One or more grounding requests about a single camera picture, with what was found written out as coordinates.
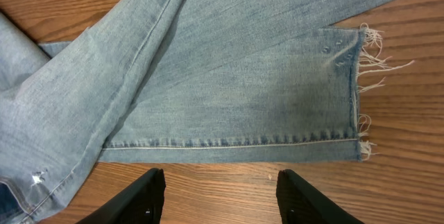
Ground light blue denim jeans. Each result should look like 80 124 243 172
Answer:
1 0 392 223

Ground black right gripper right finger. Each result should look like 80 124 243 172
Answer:
276 169 364 224

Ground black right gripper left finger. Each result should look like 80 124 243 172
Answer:
78 169 166 224

